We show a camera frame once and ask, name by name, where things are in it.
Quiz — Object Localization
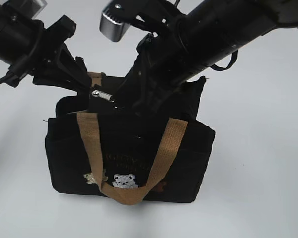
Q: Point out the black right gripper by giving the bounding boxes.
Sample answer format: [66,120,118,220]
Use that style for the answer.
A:
[114,34,189,116]

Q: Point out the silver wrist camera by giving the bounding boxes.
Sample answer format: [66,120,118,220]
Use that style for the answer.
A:
[99,0,139,42]

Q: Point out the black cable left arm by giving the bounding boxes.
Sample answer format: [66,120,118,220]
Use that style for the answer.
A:
[0,22,45,89]

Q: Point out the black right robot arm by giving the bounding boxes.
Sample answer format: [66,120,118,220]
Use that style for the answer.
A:
[113,0,298,115]

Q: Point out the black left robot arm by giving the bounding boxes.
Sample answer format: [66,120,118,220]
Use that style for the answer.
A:
[0,0,92,93]

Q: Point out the silver zipper pull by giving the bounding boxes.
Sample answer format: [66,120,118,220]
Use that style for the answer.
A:
[91,90,125,109]

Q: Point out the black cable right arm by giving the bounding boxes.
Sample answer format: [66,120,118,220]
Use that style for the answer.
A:
[210,48,239,71]

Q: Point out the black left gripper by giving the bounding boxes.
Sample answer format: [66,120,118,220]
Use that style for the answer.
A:
[7,15,92,95]

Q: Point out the black canvas tote bag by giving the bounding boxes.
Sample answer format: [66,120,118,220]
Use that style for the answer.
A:
[45,76,216,205]

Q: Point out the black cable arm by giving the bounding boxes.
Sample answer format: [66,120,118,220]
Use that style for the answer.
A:
[210,48,239,71]
[0,22,45,89]

